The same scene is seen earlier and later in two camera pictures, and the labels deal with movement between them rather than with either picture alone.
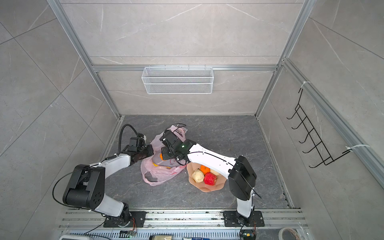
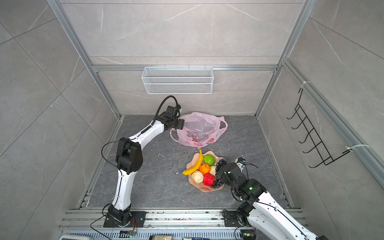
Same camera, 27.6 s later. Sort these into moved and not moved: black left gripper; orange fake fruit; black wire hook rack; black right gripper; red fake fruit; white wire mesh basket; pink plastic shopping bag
Moved: pink plastic shopping bag; black left gripper; black right gripper
Not moved: black wire hook rack; orange fake fruit; white wire mesh basket; red fake fruit
